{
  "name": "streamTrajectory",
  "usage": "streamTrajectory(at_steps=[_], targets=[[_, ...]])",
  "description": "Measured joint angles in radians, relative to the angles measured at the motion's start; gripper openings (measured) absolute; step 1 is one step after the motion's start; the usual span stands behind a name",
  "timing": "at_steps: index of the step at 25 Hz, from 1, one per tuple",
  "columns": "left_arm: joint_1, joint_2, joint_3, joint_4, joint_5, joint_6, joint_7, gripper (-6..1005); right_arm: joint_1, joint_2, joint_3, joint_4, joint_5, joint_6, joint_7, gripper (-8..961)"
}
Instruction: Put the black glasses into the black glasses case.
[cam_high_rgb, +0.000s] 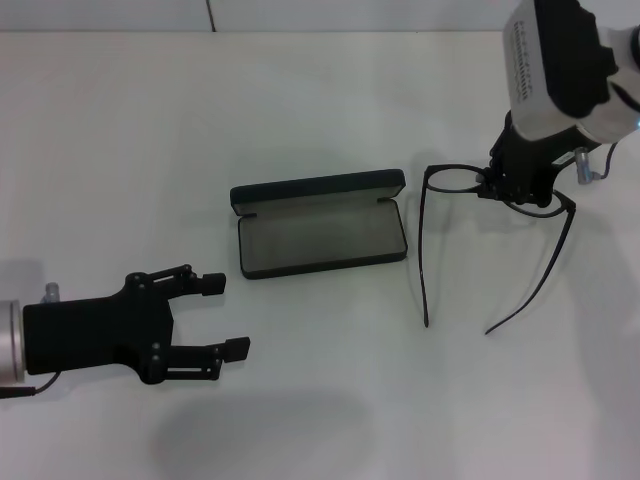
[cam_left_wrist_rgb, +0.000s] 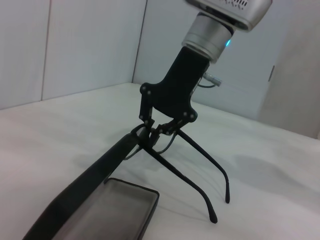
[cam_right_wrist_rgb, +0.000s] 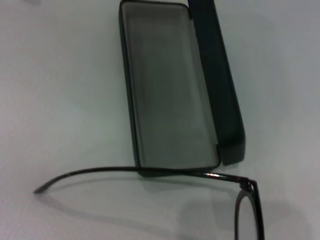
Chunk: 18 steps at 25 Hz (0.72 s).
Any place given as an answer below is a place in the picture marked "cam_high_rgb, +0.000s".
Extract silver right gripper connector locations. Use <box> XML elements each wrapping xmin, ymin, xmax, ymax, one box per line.
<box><xmin>573</xmin><ymin>148</ymin><xmax>595</xmax><ymax>185</ymax></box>

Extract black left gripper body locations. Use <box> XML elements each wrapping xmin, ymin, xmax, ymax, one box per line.
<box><xmin>22</xmin><ymin>271</ymin><xmax>176</xmax><ymax>387</ymax></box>

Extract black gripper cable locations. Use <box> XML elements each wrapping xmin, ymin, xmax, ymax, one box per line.
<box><xmin>591</xmin><ymin>139</ymin><xmax>615</xmax><ymax>182</ymax></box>
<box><xmin>0</xmin><ymin>370</ymin><xmax>62</xmax><ymax>401</ymax></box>

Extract black glasses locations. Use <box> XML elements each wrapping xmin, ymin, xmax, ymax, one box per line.
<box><xmin>418</xmin><ymin>164</ymin><xmax>579</xmax><ymax>337</ymax></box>

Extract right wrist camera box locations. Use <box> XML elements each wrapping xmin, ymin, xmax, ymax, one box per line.
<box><xmin>501</xmin><ymin>0</ymin><xmax>620</xmax><ymax>142</ymax></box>

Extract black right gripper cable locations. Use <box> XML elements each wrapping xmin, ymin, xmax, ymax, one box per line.
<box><xmin>591</xmin><ymin>139</ymin><xmax>615</xmax><ymax>182</ymax></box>

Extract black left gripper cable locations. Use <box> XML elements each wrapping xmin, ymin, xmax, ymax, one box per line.
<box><xmin>0</xmin><ymin>370</ymin><xmax>62</xmax><ymax>401</ymax></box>

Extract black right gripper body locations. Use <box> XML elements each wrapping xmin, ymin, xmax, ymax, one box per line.
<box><xmin>488</xmin><ymin>110</ymin><xmax>582</xmax><ymax>196</ymax></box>

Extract black glasses case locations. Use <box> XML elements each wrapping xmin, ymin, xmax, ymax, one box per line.
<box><xmin>229</xmin><ymin>168</ymin><xmax>409</xmax><ymax>281</ymax></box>

